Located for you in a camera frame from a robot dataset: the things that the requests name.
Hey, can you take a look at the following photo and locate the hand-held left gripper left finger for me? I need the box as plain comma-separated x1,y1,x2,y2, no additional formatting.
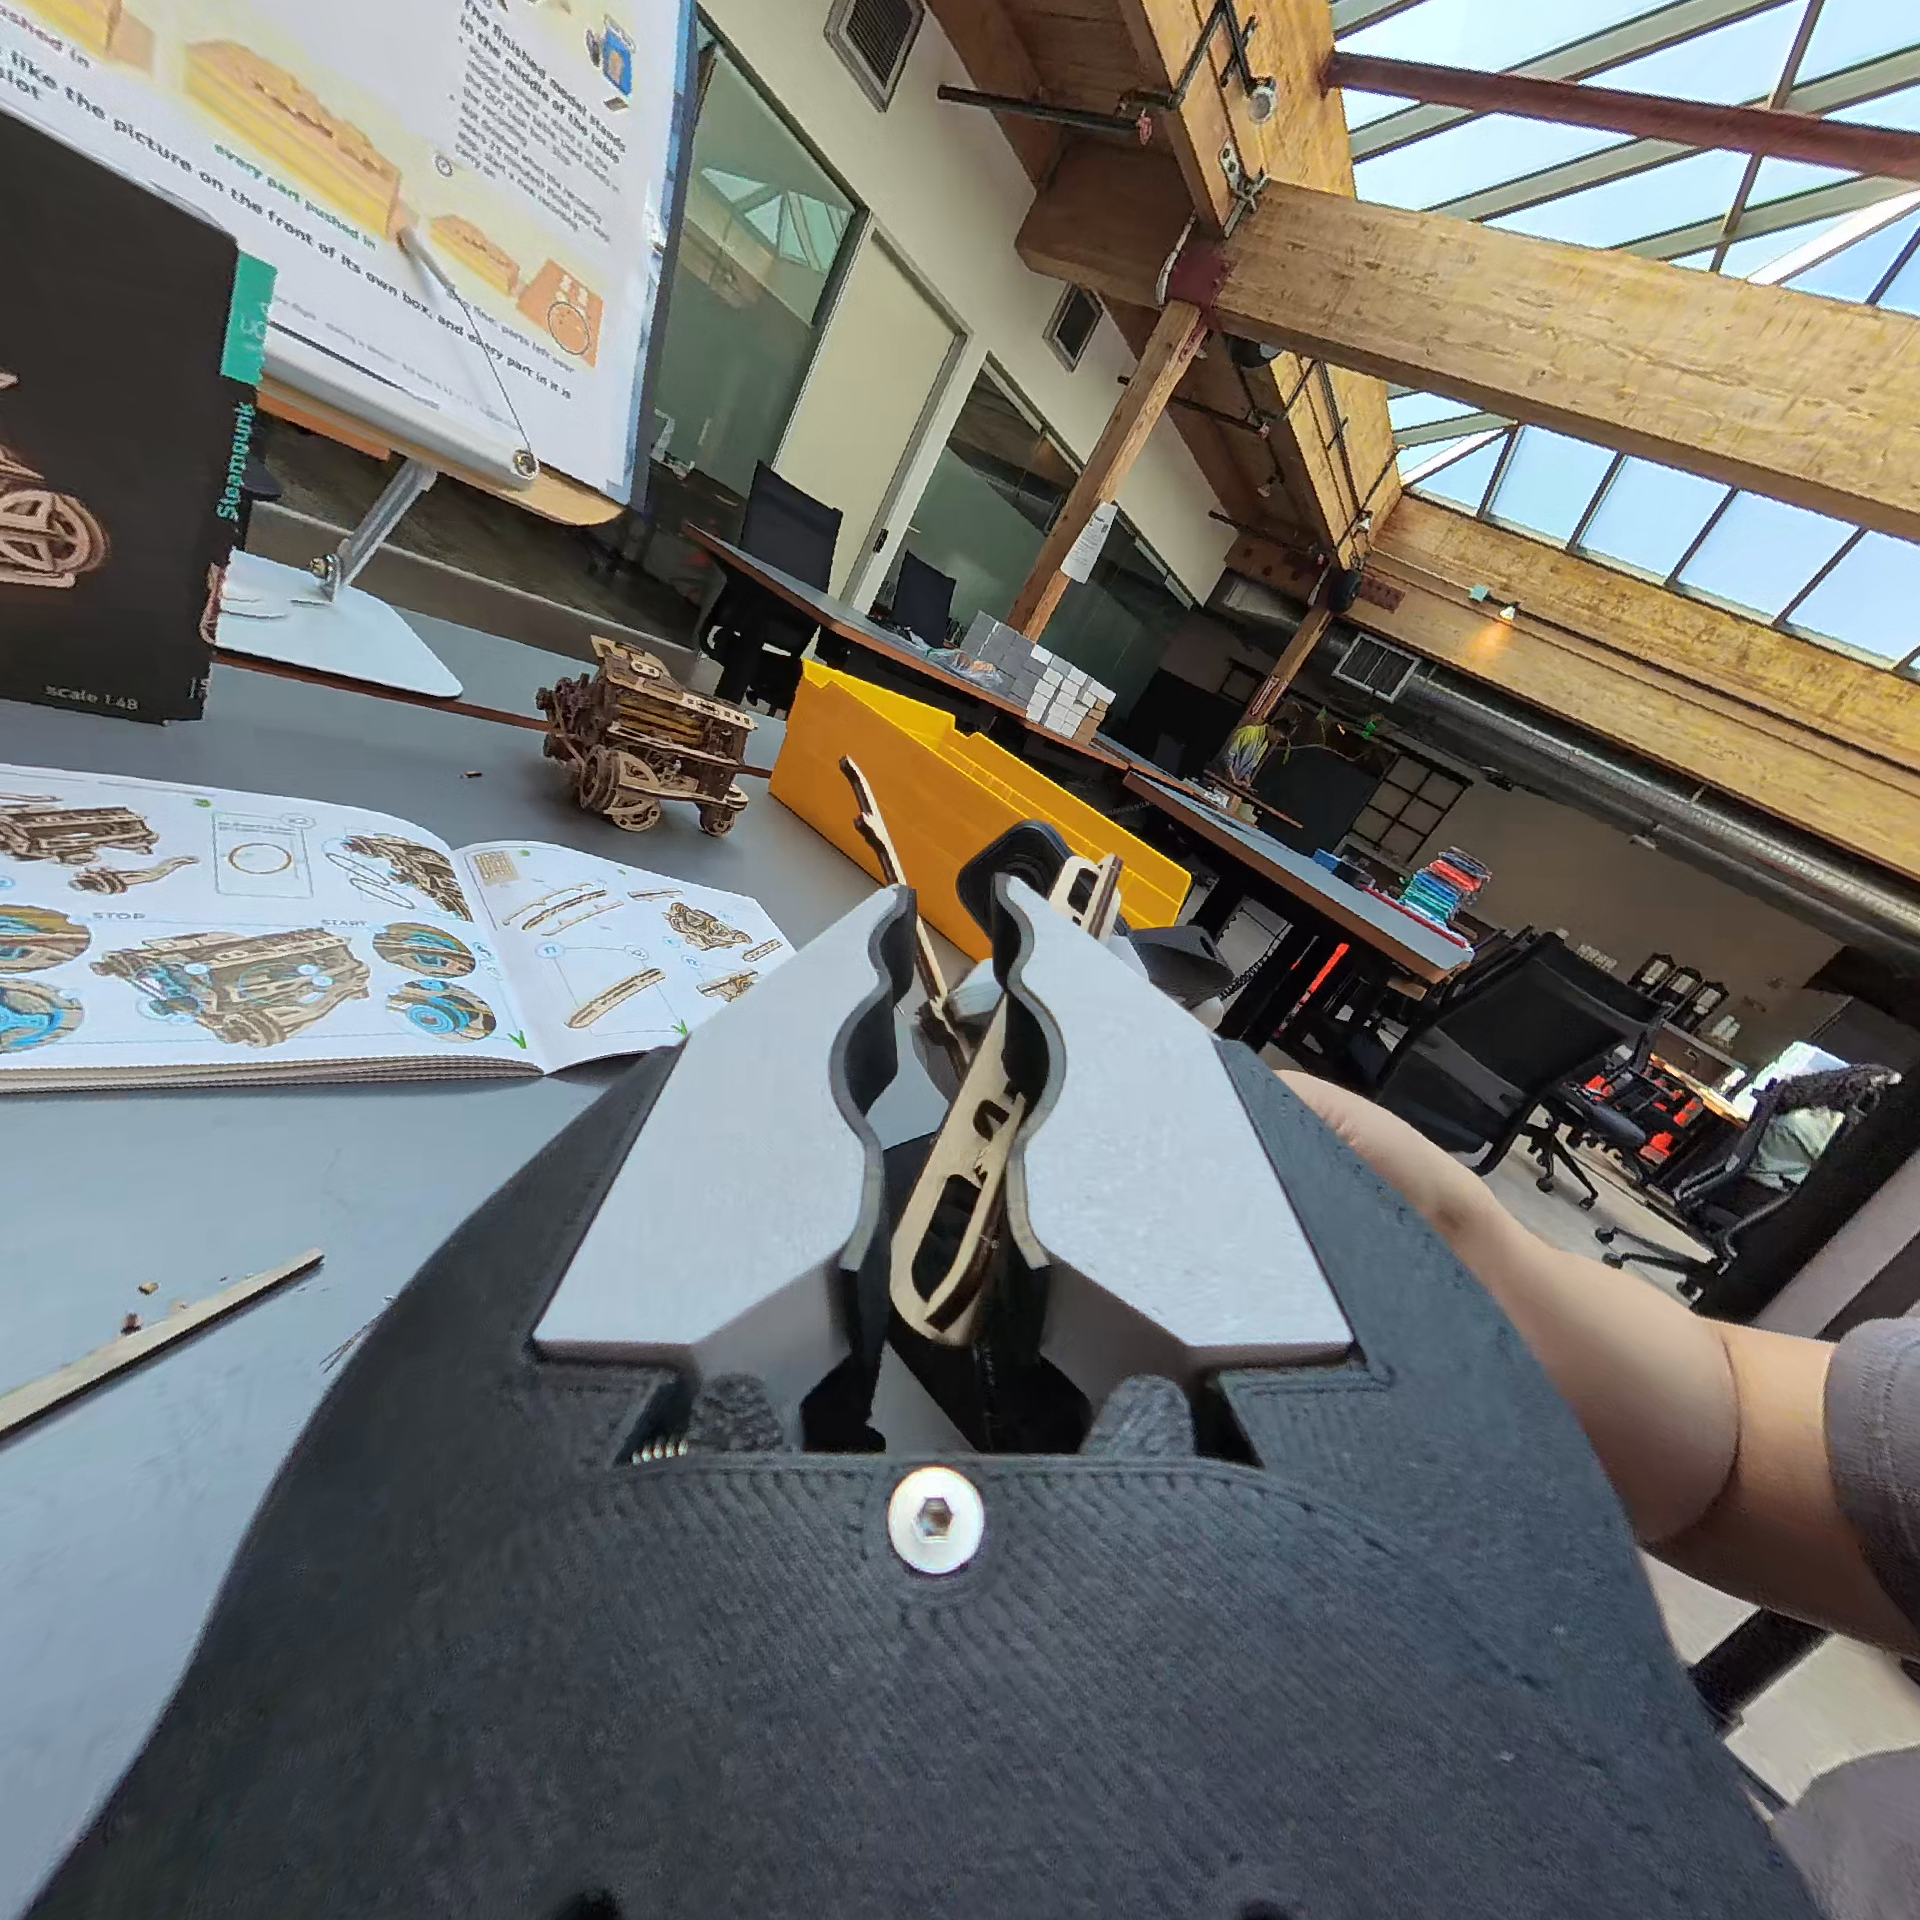
532,885,922,1454

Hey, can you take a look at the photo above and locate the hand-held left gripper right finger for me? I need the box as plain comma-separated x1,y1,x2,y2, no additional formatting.
983,873,1361,1450

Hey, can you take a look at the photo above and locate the thin dark-edged wooden strip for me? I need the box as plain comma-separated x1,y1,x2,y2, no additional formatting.
836,755,970,1082

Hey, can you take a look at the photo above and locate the oval-ended slotted wooden strip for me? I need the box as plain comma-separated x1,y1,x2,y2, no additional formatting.
890,852,1129,1341

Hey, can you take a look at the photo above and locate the person's right forearm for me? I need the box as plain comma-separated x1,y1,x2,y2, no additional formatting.
1276,1067,1920,1654

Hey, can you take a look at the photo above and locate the assembled wooden vehicle model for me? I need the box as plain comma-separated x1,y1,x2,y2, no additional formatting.
536,634,759,836

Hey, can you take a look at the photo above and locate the black model kit box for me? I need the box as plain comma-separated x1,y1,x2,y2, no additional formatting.
0,108,282,726

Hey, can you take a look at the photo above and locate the yellow plastic bin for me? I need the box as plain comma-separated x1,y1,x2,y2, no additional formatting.
768,657,1194,965

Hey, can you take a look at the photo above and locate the stack of white boxes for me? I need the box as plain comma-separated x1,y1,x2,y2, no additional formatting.
959,610,1121,737

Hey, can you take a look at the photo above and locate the long dark desk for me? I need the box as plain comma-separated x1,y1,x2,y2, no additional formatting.
681,526,1134,775

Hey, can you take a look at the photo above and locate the open instruction booklet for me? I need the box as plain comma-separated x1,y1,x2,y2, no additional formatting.
0,759,799,1097

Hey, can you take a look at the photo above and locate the plain wooden stick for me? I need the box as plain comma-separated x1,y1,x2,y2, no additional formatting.
0,1249,327,1437

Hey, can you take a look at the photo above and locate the white poster stand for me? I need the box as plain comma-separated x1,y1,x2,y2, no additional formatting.
216,457,467,702

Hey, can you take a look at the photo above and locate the instruction poster board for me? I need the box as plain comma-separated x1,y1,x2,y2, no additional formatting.
0,0,700,527

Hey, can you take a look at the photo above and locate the wooden post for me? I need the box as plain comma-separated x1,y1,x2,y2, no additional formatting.
1008,299,1210,639

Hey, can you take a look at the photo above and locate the grey air duct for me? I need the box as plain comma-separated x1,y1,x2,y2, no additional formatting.
1200,577,1920,932

